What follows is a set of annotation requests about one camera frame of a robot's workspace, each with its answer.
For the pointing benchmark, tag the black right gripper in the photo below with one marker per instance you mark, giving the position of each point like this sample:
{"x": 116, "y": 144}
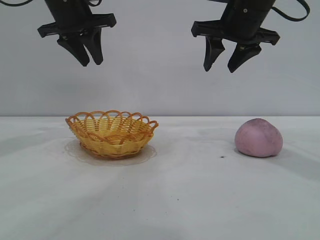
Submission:
{"x": 247, "y": 17}

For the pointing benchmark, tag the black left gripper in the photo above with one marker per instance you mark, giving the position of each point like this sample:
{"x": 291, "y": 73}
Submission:
{"x": 72, "y": 15}

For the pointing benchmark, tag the pink peach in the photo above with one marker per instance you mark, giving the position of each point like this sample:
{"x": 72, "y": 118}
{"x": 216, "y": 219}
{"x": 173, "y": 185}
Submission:
{"x": 258, "y": 138}

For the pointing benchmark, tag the yellow woven plastic basket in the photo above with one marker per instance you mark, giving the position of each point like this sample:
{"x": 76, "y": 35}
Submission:
{"x": 112, "y": 137}

